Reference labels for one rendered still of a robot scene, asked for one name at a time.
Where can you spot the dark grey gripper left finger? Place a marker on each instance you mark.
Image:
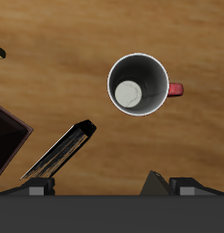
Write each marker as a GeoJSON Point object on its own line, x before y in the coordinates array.
{"type": "Point", "coordinates": [41, 185]}

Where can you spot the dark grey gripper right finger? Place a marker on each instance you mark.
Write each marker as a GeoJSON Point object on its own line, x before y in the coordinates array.
{"type": "Point", "coordinates": [185, 184]}

